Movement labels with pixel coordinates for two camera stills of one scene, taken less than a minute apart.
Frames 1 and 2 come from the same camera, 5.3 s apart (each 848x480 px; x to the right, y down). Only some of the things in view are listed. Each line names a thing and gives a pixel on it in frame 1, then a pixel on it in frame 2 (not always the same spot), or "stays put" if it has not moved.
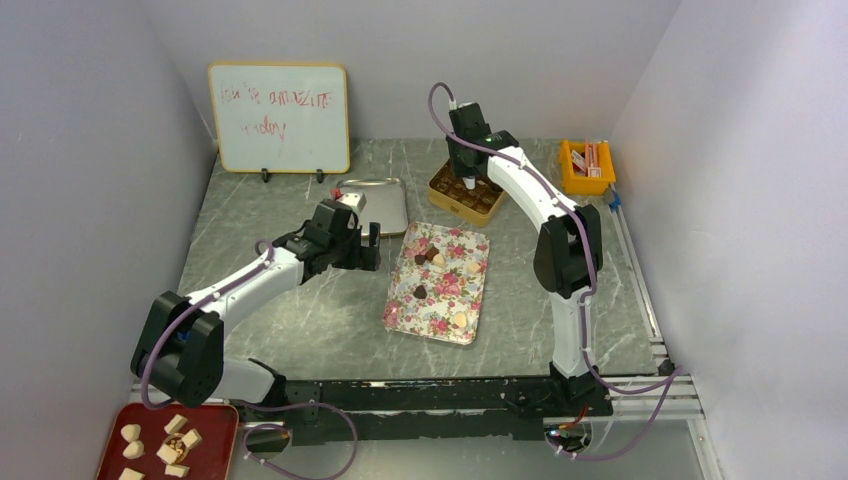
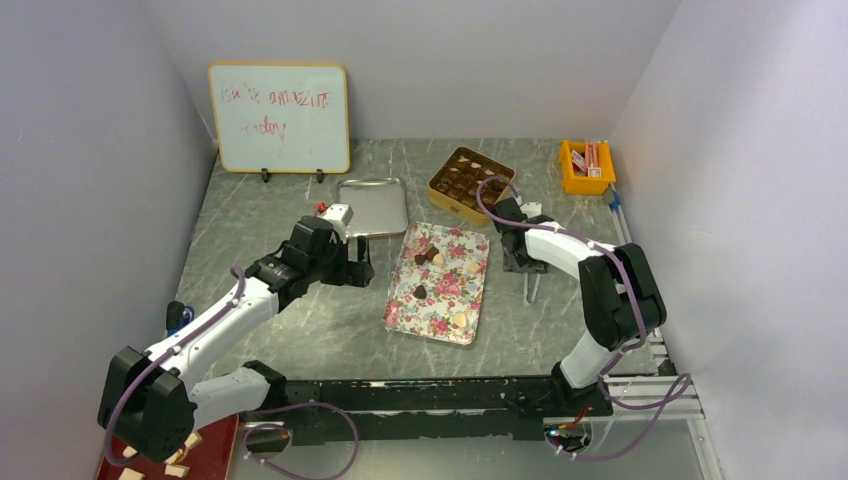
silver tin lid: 385,203 stays put
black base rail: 496,408 stays put
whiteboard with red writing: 281,117 stays put
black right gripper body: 466,168 → 523,263
